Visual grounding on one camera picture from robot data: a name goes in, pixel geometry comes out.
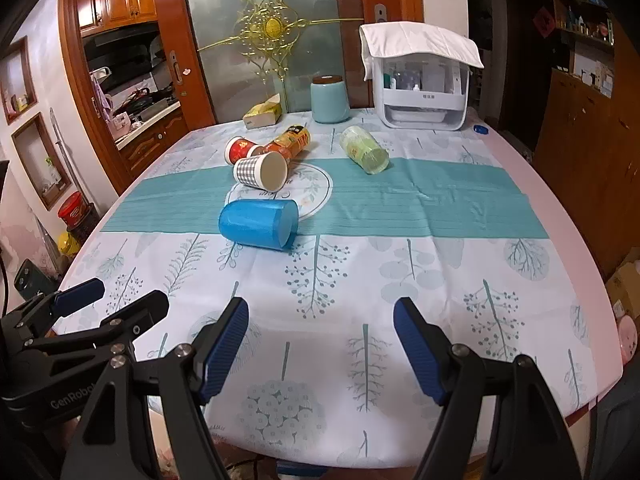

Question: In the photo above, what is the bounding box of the yellow bottle on floor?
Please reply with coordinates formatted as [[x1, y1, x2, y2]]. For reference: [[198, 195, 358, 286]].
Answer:
[[58, 231, 81, 259]]

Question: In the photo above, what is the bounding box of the blue plastic cup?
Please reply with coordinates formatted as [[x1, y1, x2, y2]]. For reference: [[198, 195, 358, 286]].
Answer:
[[218, 198, 298, 252]]

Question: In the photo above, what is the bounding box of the red lidded tin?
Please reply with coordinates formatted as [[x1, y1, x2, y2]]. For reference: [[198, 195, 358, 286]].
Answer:
[[58, 191, 89, 229]]

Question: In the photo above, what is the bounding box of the red paper cup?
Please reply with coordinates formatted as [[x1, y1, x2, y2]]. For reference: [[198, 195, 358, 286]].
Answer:
[[224, 136, 264, 166]]

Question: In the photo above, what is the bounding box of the white cloth cover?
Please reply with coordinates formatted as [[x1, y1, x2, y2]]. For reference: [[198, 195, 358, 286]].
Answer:
[[359, 21, 484, 81]]

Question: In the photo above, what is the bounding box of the teal ceramic jar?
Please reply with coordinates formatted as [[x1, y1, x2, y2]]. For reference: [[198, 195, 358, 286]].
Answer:
[[310, 75, 350, 124]]

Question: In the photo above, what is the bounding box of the patterned teal tablecloth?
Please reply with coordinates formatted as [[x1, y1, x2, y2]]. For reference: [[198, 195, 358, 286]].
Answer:
[[55, 110, 623, 468]]

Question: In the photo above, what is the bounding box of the pale green plastic cup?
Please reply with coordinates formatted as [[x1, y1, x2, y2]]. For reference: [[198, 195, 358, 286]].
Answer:
[[340, 126, 390, 174]]

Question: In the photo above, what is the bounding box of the gold ornamental door decoration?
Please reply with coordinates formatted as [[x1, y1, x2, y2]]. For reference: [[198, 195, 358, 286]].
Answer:
[[198, 0, 364, 84]]

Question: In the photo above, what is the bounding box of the orange snack canister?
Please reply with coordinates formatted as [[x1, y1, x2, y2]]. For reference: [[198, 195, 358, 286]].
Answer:
[[262, 125, 310, 164]]

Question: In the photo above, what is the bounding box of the grey checkered paper cup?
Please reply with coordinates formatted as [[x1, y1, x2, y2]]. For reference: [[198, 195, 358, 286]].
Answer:
[[232, 152, 288, 193]]

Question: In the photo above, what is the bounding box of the white storage organizer box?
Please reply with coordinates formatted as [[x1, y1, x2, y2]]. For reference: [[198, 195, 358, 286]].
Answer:
[[370, 54, 470, 130]]

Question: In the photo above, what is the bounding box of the yellow tissue box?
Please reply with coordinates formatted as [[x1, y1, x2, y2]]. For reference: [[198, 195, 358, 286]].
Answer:
[[243, 93, 282, 129]]

